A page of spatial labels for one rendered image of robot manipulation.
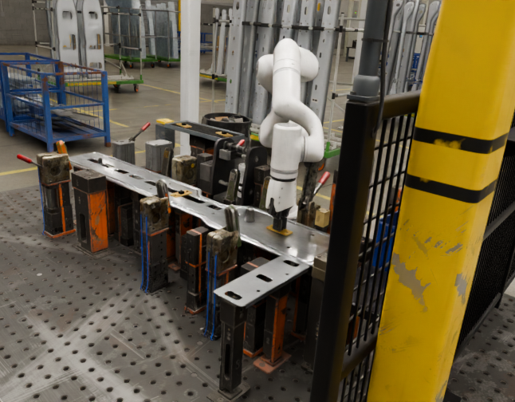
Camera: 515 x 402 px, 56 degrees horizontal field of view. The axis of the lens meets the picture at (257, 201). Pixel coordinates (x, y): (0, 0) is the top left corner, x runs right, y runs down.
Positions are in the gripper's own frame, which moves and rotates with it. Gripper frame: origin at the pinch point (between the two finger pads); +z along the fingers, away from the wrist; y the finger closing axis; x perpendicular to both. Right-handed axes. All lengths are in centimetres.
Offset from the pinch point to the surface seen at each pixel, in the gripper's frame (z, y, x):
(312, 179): -12.0, -14.3, 1.3
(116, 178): 3, 7, -77
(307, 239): 3.1, -1.8, 9.7
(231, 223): -3.3, 17.5, -4.9
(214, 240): -0.3, 24.9, -4.7
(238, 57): -14, -371, -353
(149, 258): 19.8, 21.0, -39.4
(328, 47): -35, -396, -233
